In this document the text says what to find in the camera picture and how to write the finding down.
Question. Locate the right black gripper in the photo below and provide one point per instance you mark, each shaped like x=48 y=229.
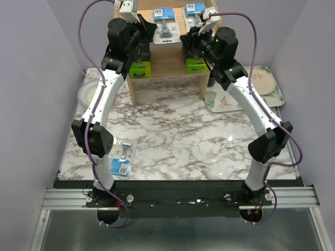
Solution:
x=189 y=41

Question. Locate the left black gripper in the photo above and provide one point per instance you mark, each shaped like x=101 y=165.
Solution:
x=146 y=29

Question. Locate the black green razor box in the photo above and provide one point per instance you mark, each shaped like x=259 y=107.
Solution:
x=194 y=63
x=141 y=68

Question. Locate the blue razor blister pack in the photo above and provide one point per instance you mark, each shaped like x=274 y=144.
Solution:
x=122 y=157
x=167 y=30
x=191 y=12

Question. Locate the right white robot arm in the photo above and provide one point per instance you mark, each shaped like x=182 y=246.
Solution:
x=218 y=49

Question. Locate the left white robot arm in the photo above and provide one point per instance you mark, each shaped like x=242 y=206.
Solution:
x=125 y=41

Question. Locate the wooden two-tier shelf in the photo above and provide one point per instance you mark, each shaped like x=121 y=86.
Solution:
x=167 y=60

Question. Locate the dark blue cup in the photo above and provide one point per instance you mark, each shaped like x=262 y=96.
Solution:
x=211 y=82

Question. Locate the floral serving tray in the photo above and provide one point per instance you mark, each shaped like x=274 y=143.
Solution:
x=218 y=100

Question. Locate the white blue-rimmed bowl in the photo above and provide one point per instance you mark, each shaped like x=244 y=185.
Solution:
x=86 y=92

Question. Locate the pink white plate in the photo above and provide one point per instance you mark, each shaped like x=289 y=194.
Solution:
x=263 y=81

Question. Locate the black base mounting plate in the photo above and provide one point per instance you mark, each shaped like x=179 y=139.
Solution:
x=139 y=199

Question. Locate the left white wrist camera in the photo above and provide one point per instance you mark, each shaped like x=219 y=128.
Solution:
x=128 y=10

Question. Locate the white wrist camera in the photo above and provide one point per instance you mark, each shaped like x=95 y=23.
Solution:
x=128 y=10
x=209 y=21

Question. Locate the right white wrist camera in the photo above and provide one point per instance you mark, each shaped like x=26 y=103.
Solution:
x=209 y=21

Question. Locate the aluminium rail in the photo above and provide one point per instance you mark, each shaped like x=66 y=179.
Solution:
x=282 y=197

